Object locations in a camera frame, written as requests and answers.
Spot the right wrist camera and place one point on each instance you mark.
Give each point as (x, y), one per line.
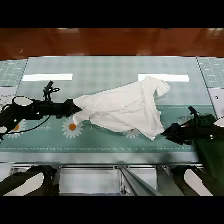
(194, 113)

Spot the white T-shirt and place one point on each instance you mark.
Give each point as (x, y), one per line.
(126, 106)

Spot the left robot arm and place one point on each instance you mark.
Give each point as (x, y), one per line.
(23, 111)

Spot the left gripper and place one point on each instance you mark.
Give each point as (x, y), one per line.
(69, 107)

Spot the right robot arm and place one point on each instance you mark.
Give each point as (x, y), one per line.
(209, 130)

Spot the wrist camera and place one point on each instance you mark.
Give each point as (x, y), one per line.
(49, 89)
(194, 113)

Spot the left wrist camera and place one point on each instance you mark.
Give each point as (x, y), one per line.
(49, 89)

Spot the silver frame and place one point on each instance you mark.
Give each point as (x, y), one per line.
(110, 175)

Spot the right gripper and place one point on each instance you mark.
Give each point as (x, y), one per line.
(176, 132)

